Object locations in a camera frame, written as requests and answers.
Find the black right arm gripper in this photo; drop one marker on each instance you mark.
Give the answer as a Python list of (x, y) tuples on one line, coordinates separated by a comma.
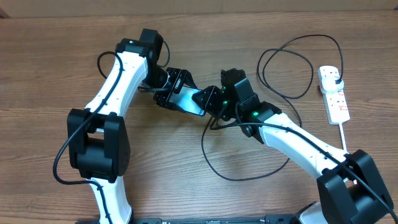
[(212, 94)]

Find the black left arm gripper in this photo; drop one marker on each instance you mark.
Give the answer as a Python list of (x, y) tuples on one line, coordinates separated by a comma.
[(180, 75)]

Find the blue Samsung Galaxy smartphone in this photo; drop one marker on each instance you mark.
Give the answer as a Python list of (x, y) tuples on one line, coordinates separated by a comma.
[(185, 102)]

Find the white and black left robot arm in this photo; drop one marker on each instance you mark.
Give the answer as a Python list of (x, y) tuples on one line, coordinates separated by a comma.
[(97, 137)]

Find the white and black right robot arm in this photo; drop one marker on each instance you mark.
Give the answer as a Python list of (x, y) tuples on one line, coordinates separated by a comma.
[(350, 187)]

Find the white charger plug adapter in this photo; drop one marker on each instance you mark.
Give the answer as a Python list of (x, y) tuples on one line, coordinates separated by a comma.
[(331, 84)]

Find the white power strip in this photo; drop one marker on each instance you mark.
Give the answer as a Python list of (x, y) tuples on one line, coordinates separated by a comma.
[(335, 103)]

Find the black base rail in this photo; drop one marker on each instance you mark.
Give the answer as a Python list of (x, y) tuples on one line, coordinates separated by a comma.
[(268, 219)]

